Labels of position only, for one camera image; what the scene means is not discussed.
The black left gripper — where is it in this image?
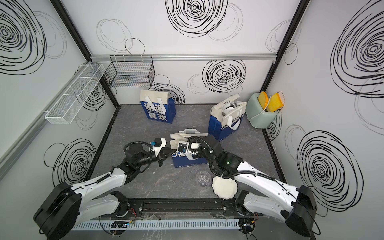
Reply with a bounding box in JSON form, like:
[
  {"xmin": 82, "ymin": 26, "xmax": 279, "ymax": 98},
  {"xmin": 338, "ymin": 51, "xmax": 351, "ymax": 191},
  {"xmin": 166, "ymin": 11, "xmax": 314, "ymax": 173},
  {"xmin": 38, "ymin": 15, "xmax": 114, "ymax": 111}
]
[{"xmin": 135, "ymin": 147, "xmax": 177, "ymax": 169}]

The blue cream takeout bag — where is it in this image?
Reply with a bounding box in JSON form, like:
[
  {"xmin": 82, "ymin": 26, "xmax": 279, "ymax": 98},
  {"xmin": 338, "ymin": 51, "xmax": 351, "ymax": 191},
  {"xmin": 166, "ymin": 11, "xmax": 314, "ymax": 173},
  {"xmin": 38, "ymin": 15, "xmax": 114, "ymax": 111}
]
[
  {"xmin": 208, "ymin": 94, "xmax": 247, "ymax": 141},
  {"xmin": 140, "ymin": 90, "xmax": 177, "ymax": 124},
  {"xmin": 170, "ymin": 129, "xmax": 209, "ymax": 168}
]

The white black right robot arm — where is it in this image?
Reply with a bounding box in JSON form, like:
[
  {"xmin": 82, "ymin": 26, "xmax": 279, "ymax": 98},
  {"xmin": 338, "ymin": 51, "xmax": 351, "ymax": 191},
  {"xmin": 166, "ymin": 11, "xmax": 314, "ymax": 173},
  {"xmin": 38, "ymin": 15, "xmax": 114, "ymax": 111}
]
[{"xmin": 176, "ymin": 136, "xmax": 318, "ymax": 240}]

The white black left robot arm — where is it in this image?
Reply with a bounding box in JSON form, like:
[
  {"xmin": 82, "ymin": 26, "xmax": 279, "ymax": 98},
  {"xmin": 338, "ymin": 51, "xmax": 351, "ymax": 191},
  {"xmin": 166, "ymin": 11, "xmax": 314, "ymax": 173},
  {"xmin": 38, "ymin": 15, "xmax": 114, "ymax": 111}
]
[{"xmin": 33, "ymin": 138, "xmax": 175, "ymax": 240}]

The clear plastic cup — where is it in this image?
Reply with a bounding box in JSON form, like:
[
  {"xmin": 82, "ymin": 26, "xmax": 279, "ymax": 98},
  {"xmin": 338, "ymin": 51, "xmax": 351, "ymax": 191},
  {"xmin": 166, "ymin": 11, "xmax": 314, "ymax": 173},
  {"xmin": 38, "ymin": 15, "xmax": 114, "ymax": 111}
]
[{"xmin": 196, "ymin": 171, "xmax": 212, "ymax": 187}]

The white scalloped plate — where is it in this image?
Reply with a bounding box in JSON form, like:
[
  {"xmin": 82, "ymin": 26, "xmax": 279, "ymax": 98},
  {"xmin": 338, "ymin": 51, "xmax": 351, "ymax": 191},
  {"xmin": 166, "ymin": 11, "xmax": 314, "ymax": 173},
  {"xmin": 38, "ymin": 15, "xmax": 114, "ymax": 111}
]
[{"xmin": 212, "ymin": 176, "xmax": 238, "ymax": 200}]

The mint green toaster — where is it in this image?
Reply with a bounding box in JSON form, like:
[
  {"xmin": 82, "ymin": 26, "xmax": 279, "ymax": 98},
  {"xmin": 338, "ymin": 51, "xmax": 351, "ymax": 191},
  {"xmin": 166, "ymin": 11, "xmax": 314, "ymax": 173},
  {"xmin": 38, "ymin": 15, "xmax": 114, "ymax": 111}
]
[{"xmin": 246, "ymin": 93, "xmax": 277, "ymax": 129}]

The left yellow toast slice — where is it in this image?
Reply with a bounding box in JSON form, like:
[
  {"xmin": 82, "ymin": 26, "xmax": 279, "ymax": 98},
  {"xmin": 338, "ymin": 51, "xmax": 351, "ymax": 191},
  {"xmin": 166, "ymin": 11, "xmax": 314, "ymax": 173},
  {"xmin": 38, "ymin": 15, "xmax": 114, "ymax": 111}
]
[{"xmin": 258, "ymin": 91, "xmax": 269, "ymax": 110}]

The yellow toast slice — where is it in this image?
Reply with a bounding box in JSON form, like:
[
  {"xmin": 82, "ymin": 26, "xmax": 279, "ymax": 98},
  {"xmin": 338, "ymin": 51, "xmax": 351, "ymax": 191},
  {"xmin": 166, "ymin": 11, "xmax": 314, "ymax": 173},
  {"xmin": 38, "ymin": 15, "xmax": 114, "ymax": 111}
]
[
  {"xmin": 258, "ymin": 91, "xmax": 269, "ymax": 110},
  {"xmin": 267, "ymin": 92, "xmax": 284, "ymax": 113}
]

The right yellow toast slice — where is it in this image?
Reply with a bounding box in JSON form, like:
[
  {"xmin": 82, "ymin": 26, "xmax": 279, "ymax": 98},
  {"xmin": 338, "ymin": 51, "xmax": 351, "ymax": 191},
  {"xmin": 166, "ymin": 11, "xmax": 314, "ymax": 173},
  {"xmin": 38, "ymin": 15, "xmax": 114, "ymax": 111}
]
[{"xmin": 267, "ymin": 92, "xmax": 284, "ymax": 113}]

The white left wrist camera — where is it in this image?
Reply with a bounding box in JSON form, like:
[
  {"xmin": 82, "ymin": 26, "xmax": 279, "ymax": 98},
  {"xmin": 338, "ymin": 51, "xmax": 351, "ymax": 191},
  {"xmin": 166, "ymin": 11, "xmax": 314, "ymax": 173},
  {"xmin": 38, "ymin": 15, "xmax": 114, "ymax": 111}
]
[{"xmin": 151, "ymin": 138, "xmax": 167, "ymax": 157}]

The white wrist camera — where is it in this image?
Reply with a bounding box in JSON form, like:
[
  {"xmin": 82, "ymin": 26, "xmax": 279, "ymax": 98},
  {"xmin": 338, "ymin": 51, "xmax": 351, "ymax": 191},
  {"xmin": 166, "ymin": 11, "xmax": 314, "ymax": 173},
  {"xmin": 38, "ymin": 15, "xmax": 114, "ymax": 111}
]
[
  {"xmin": 185, "ymin": 143, "xmax": 201, "ymax": 160},
  {"xmin": 151, "ymin": 138, "xmax": 167, "ymax": 157}
]

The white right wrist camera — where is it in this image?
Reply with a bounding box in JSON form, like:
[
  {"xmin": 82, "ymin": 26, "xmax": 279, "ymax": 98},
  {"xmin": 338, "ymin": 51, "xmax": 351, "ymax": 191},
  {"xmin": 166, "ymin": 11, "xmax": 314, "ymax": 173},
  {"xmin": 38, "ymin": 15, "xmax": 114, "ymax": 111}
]
[{"xmin": 185, "ymin": 143, "xmax": 201, "ymax": 160}]

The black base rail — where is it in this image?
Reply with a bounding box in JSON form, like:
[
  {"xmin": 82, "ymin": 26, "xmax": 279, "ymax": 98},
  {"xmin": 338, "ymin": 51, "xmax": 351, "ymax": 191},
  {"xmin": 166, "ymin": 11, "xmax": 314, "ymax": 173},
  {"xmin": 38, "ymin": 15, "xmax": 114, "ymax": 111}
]
[{"xmin": 127, "ymin": 198, "xmax": 263, "ymax": 219}]

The white slotted cable duct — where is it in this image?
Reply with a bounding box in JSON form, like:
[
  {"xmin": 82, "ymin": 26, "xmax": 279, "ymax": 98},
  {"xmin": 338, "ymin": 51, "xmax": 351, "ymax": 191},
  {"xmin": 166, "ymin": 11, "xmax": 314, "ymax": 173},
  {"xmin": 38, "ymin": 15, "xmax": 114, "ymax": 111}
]
[{"xmin": 73, "ymin": 219, "xmax": 241, "ymax": 232}]

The black wire basket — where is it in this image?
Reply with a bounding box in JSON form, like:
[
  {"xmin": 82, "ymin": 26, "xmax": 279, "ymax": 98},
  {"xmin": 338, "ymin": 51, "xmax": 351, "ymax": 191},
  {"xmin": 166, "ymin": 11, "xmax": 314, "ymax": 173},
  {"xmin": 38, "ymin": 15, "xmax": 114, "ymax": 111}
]
[{"xmin": 104, "ymin": 55, "xmax": 155, "ymax": 89}]

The white mesh wall shelf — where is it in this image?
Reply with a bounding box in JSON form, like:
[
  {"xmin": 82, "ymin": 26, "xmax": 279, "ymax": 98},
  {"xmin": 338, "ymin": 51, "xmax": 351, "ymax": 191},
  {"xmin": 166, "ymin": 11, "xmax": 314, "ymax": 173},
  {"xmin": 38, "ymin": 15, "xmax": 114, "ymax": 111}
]
[{"xmin": 45, "ymin": 64, "xmax": 106, "ymax": 125}]

